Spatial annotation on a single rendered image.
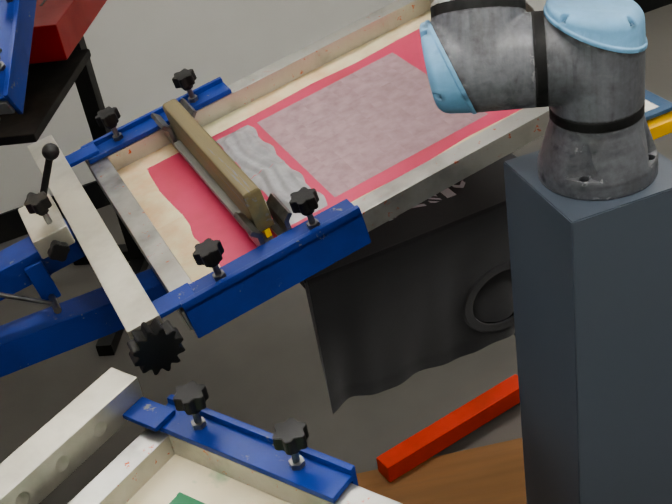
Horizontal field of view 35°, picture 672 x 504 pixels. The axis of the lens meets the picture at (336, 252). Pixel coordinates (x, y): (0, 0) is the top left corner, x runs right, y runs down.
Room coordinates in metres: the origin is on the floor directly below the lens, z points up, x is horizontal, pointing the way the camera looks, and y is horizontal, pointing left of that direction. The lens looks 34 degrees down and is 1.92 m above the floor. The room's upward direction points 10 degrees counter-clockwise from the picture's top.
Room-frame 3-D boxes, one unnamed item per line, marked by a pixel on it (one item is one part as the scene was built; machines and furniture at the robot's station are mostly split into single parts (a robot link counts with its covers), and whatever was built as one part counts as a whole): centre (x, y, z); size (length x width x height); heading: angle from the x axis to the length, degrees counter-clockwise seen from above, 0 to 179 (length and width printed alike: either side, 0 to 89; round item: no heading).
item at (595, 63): (1.16, -0.35, 1.37); 0.13 x 0.12 x 0.14; 78
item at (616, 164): (1.16, -0.35, 1.25); 0.15 x 0.15 x 0.10
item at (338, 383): (1.50, -0.15, 0.77); 0.46 x 0.09 x 0.36; 110
